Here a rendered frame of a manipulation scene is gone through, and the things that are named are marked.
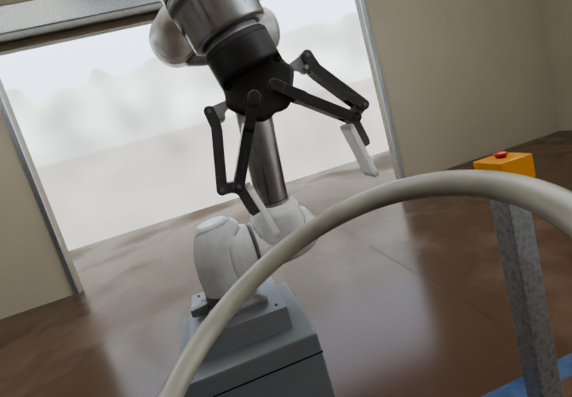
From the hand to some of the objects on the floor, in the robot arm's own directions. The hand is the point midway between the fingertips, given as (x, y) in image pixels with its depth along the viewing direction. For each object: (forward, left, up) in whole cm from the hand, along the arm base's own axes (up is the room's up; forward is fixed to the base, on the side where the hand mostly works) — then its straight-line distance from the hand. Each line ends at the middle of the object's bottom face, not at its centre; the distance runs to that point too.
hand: (321, 196), depth 43 cm
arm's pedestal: (-65, -3, -131) cm, 146 cm away
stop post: (-37, +88, -128) cm, 160 cm away
